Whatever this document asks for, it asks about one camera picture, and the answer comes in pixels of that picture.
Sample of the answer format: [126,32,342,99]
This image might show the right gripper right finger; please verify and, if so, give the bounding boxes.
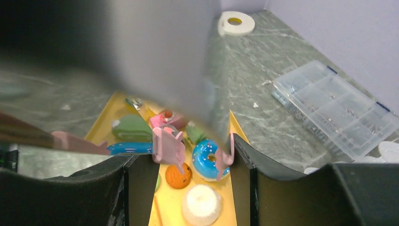
[230,134,399,226]

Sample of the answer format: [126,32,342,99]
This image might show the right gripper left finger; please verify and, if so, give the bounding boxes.
[0,155,159,226]

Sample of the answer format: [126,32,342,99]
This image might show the white three-tier dessert stand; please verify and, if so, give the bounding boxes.
[303,141,399,175]

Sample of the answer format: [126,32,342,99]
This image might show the pink handled tongs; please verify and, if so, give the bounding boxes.
[52,127,234,181]

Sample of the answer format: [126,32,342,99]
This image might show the blue frosted donut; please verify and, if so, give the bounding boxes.
[192,139,219,182]

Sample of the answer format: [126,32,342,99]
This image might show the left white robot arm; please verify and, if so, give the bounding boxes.
[0,0,229,144]

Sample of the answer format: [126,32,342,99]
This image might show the green round macaron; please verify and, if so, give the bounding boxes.
[154,174,161,193]

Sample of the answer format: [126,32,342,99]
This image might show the orange round cookie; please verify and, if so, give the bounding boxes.
[165,163,192,189]

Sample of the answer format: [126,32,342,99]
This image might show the green roll cake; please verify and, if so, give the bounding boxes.
[112,114,152,143]

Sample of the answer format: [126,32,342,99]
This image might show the yellow serving tray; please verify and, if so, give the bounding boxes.
[85,92,237,226]

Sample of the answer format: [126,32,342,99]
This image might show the white round cupcake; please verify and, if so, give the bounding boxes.
[182,185,222,226]

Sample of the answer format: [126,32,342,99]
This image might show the clear plastic compartment box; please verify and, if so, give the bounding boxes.
[272,60,399,162]

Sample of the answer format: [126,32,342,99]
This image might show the pink cake with cherry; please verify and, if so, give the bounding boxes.
[150,111,189,129]

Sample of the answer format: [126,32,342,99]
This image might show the white tape roll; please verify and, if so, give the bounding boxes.
[218,11,255,36]

